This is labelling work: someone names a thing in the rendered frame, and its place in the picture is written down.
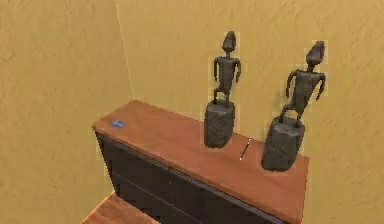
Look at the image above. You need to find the brown top dark dresser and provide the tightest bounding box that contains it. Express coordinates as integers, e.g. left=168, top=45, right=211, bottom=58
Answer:
left=91, top=99, right=310, bottom=224

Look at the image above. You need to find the blue flat card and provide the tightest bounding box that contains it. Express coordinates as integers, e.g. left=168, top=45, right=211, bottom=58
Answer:
left=109, top=119, right=127, bottom=129

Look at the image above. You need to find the brown wooden furniture top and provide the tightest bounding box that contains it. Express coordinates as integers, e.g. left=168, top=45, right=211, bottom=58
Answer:
left=80, top=191, right=161, bottom=224

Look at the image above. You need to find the dark figure statue on pedestal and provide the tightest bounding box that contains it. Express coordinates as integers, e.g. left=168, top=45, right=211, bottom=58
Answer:
left=203, top=30, right=243, bottom=150
left=260, top=40, right=327, bottom=173

